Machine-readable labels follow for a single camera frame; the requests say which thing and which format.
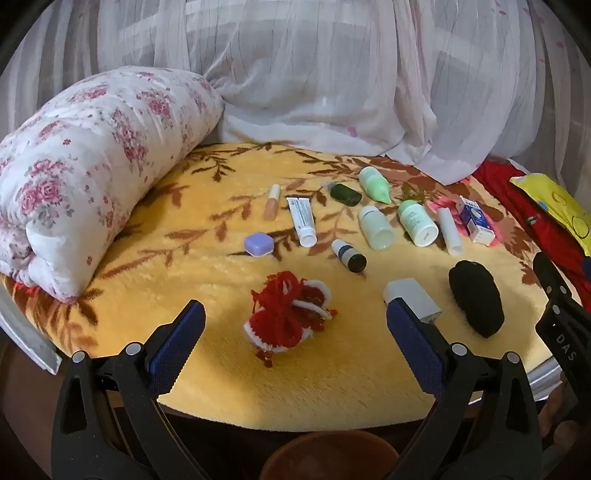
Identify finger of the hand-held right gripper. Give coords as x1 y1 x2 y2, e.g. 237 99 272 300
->
532 252 579 308

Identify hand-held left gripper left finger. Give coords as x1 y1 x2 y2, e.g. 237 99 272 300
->
52 299 213 480

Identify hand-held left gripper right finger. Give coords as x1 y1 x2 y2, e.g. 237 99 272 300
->
385 298 543 480

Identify pale white round bottle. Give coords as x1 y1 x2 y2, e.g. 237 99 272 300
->
359 206 396 251

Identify brown round pot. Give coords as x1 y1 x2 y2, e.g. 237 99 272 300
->
259 430 400 480

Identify grey and white box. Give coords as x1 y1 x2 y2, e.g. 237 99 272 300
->
383 277 443 324

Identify red cloth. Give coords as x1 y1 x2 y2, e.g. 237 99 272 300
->
473 159 591 289

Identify black sock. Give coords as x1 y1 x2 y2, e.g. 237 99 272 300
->
448 260 505 337

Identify yellow plastic packet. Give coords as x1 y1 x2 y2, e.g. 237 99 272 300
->
509 172 591 257

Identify yellow leaf-print blanket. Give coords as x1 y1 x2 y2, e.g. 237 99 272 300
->
0 142 578 432

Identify blue and white carton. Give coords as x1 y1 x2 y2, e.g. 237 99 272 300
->
457 196 495 245

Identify small black-cap dropper bottle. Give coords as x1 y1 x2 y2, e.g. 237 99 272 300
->
331 239 367 273

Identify white cylinder tube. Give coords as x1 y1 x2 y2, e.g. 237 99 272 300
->
437 208 464 257

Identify red and white knit pouch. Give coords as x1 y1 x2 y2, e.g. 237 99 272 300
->
243 271 338 368

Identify green and white bottle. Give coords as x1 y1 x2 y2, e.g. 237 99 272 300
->
398 200 439 247

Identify small purple case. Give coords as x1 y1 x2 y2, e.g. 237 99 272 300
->
244 232 271 257

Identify light green cone-cap bottle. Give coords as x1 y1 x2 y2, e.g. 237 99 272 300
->
359 167 392 204

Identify dark green bottle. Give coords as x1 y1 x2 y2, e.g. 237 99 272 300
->
327 182 363 206

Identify white ointment tube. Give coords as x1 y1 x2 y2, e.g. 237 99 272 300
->
286 196 318 247

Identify peach lip gloss tube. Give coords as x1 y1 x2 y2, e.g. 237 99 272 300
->
263 184 282 221

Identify floral rolled quilt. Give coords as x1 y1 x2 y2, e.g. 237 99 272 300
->
0 65 225 304

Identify white sheer curtain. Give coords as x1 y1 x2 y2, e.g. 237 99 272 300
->
0 0 591 186

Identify metal bed frame rail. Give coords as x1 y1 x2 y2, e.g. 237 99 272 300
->
0 295 64 376

